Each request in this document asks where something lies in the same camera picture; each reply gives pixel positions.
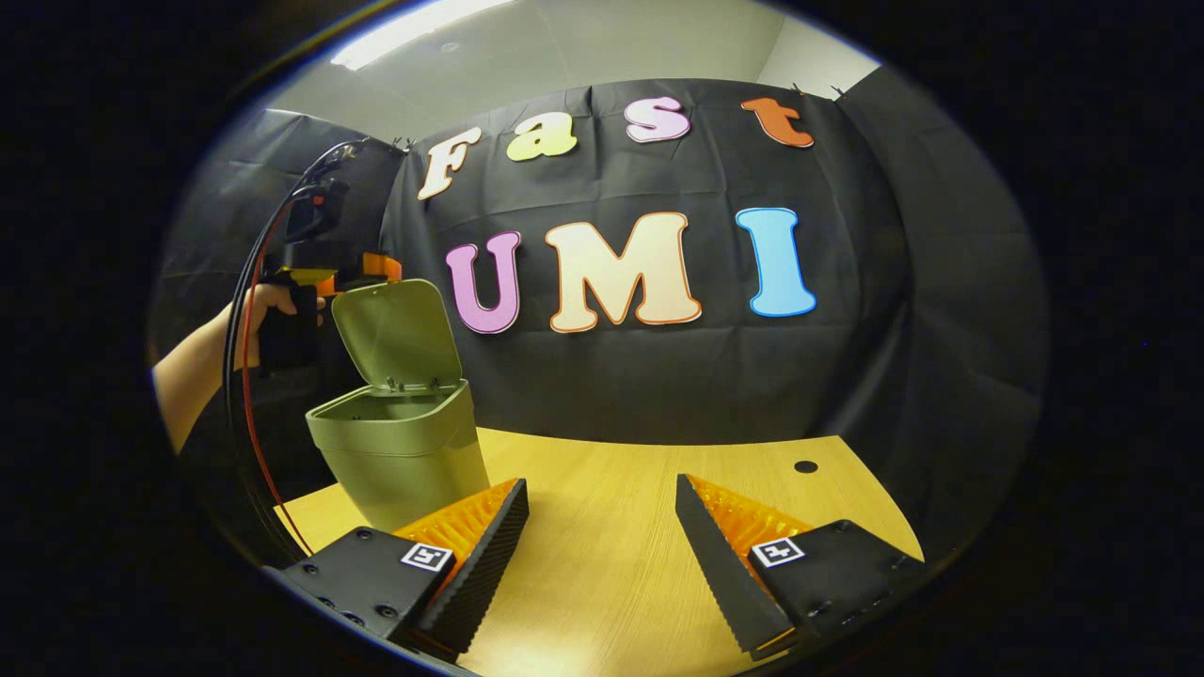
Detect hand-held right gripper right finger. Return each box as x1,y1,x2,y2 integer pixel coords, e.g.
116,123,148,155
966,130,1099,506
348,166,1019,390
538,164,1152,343
674,473,927,661

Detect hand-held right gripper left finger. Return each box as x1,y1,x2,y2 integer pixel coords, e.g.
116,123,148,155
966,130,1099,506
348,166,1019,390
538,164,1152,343
263,478,531,664

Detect green desktop garbage bin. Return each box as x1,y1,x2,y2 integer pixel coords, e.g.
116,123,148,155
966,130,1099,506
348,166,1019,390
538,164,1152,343
306,278,490,533

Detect wooden desktop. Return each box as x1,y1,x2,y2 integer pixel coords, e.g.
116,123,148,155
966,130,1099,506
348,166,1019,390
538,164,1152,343
273,426,925,677

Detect black backdrop cloth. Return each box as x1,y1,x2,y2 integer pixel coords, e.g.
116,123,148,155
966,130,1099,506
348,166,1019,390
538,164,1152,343
150,77,1050,565

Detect rectangular ceiling light panel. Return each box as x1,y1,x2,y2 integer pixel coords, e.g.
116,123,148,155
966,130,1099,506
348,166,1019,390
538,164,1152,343
329,0,514,71

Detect red gripper cable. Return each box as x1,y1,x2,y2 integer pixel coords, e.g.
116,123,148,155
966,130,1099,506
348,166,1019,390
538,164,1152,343
238,197,316,558

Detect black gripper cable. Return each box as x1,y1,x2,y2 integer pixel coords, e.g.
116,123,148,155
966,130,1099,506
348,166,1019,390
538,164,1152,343
221,139,370,565

